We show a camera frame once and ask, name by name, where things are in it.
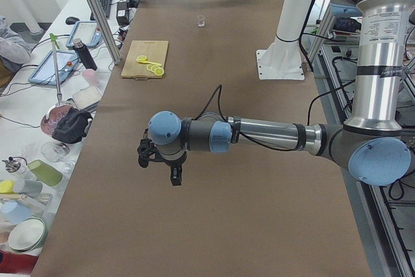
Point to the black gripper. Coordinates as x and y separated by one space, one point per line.
174 163

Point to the small clear glass cup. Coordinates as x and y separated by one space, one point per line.
201 21

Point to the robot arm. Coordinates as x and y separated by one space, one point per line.
367 144

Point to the pink plastic cup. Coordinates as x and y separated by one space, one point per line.
90 77

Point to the green plastic cup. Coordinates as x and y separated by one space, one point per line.
45 173

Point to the light blue cup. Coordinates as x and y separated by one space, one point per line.
15 212

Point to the end lemon slice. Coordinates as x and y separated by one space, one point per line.
159 71

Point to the middle lemon slice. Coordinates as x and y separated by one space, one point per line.
151 67

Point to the black cloth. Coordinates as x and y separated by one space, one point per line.
73 127

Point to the white tray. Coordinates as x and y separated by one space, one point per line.
87 99

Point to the wine glass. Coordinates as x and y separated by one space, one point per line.
54 152

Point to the lemon slice on knife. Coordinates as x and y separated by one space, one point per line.
141 59

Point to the wooden cutting board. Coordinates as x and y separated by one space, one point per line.
155 50

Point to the pink plate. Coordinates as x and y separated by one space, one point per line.
57 117

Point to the black water bottle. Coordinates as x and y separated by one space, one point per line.
84 54

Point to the blue teach pendant near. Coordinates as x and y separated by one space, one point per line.
44 74

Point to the blue teach pendant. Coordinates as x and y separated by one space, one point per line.
89 33
44 74

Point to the blue teach pendant far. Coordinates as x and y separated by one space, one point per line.
89 33

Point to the white green-rimmed bowl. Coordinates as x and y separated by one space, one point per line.
28 235

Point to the black power adapter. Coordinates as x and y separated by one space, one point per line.
123 13

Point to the metal rod green tip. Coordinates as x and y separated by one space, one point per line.
53 38

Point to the black computer mouse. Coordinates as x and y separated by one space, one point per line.
71 20

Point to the black keyboard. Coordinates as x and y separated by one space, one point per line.
103 3

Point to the seated person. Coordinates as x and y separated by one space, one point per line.
15 52

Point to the aluminium frame post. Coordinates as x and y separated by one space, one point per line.
96 8

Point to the white camera mast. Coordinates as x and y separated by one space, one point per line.
282 59

